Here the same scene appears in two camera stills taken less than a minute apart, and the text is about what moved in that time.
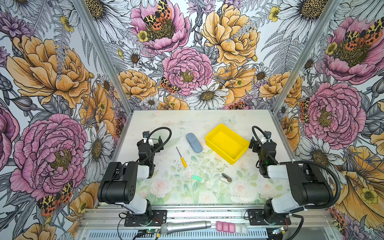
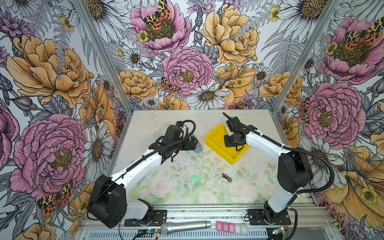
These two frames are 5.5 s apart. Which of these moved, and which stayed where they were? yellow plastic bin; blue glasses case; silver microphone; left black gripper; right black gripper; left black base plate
Moved: right black gripper; left black gripper
Stayed: yellow plastic bin; left black base plate; blue glasses case; silver microphone
